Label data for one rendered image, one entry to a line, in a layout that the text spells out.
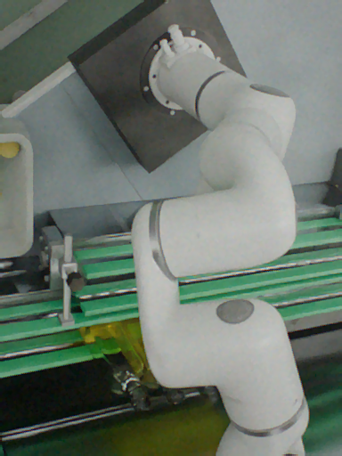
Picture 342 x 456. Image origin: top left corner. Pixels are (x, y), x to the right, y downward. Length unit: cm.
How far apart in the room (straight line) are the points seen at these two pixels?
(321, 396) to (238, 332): 77
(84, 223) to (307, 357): 58
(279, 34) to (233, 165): 68
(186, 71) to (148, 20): 12
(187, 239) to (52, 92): 58
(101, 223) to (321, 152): 54
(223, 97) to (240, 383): 45
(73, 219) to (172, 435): 42
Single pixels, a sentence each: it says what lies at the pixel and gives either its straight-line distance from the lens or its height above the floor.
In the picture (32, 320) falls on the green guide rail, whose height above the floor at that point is 93.
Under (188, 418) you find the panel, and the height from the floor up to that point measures 107.
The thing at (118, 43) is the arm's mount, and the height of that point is 81.
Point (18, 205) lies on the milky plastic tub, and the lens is 119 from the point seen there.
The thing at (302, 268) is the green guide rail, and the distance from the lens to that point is 134.
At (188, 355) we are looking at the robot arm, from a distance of 65.
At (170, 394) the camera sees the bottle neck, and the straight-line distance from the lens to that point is 106.
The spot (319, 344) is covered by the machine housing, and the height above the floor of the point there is 92.
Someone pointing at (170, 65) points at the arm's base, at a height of 86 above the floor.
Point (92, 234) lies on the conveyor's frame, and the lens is 117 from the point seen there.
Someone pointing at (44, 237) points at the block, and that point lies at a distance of 117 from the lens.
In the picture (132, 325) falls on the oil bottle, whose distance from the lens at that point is 116.
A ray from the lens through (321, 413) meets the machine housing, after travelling 135.
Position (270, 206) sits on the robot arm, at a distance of 64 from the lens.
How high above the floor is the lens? 184
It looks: 53 degrees down
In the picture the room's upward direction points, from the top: 138 degrees clockwise
